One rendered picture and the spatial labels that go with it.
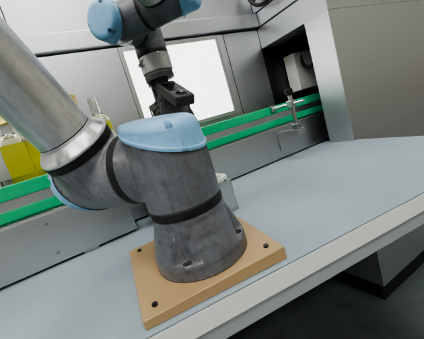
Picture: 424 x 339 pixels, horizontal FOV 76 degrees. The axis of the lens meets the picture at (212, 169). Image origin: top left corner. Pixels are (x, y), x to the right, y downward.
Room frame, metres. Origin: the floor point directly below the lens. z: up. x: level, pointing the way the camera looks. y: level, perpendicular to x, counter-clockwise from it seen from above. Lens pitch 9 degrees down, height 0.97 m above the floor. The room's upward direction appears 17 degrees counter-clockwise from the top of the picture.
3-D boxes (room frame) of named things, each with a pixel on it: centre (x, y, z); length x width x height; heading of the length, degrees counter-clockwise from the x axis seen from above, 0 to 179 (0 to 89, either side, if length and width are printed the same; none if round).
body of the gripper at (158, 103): (0.71, 0.06, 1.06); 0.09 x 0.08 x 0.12; 26
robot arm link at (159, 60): (0.70, 0.06, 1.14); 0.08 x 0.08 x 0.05
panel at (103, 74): (1.04, 0.23, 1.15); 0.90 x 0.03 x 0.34; 116
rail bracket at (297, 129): (1.03, -0.34, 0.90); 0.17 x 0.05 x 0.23; 26
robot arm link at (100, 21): (0.60, 0.09, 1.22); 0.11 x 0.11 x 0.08; 65
